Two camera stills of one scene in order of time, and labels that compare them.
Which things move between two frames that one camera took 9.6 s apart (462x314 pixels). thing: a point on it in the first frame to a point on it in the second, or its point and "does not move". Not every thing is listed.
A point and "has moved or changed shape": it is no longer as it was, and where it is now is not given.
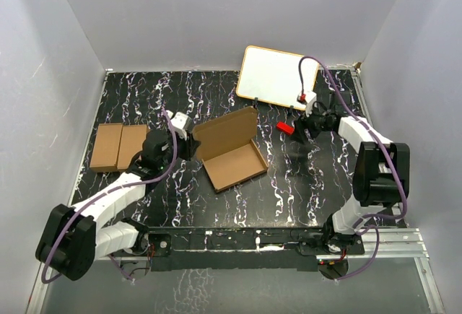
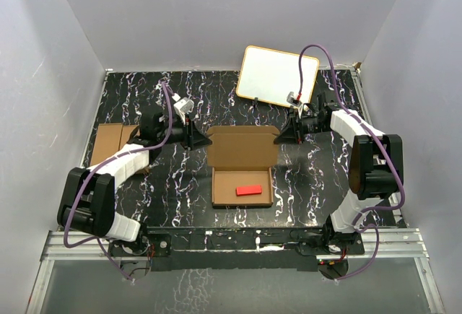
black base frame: [180, 249] does not move
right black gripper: [301, 124] does not move
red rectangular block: [285, 128] to [249, 190]
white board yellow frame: [273, 77] does not move
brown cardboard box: [228, 147] has moved or changed shape
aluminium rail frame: [389, 245] does not move
